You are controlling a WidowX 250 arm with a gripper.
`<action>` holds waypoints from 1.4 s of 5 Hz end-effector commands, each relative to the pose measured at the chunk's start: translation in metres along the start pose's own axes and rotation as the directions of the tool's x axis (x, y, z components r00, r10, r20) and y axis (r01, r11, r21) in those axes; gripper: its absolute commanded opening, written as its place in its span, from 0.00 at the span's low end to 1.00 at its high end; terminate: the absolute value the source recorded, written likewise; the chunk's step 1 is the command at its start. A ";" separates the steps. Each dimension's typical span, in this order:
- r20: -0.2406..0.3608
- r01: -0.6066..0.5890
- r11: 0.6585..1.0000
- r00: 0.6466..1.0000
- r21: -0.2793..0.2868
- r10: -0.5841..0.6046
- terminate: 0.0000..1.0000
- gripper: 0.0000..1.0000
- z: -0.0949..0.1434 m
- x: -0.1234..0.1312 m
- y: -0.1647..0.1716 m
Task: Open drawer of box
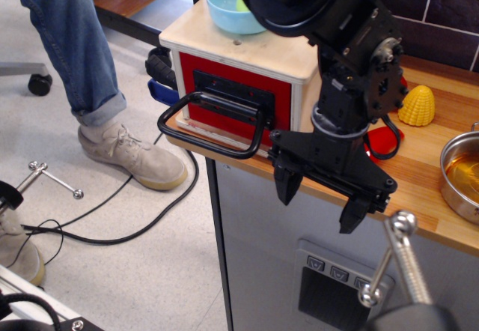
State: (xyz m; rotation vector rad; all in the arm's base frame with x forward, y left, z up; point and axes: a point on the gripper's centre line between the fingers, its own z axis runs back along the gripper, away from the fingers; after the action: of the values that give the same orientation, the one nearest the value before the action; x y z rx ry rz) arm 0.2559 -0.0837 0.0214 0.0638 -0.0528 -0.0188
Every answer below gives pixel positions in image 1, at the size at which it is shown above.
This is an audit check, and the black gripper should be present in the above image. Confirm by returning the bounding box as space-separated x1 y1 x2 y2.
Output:
269 130 397 234

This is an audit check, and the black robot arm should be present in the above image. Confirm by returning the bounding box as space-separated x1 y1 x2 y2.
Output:
243 0 408 234

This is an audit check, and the wooden box with red front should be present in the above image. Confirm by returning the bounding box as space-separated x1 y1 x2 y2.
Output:
159 0 321 133

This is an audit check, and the red plastic plate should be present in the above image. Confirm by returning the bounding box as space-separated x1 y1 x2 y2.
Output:
361 76 409 164

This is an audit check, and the metal clamp screw right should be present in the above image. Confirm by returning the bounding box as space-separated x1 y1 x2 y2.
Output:
359 210 433 309

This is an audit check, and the metal clamp screw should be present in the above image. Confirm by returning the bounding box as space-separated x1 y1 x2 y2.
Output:
1 161 84 215
359 210 433 309

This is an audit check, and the grey control panel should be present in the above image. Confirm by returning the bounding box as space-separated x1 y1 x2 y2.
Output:
293 239 395 330

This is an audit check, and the yellow toy corn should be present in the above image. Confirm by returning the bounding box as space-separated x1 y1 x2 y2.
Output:
398 85 436 127

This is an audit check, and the steel pot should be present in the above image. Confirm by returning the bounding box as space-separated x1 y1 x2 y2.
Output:
440 122 478 225

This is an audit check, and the beige sneaker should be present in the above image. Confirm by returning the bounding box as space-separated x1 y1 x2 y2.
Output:
1 210 45 286
78 122 188 191

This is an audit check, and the green ball in bowl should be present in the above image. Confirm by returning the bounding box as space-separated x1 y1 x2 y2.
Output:
236 0 249 13

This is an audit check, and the light blue bowl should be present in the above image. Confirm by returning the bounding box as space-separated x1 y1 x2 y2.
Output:
207 0 266 35

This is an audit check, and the metal clamp screw left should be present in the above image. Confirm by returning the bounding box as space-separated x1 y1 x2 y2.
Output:
1 161 84 215

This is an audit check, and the office chair caster base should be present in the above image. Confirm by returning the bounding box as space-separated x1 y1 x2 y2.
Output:
1 61 52 97

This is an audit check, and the person leg in jeans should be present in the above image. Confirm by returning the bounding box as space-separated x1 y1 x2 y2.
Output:
20 0 126 128

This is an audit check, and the black metal drawer handle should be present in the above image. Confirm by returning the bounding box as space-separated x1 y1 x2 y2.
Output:
157 91 272 160

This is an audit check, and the black floor cable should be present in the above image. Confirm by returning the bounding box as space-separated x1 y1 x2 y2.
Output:
22 132 201 246

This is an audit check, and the blue black clamp handle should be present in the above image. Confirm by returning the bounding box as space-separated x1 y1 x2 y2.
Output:
145 46 180 106

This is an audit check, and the thin black wire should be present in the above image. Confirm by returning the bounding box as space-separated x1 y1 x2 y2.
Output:
5 219 65 270

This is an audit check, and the aluminium frame rail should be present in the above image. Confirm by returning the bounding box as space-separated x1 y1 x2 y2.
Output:
0 265 106 331

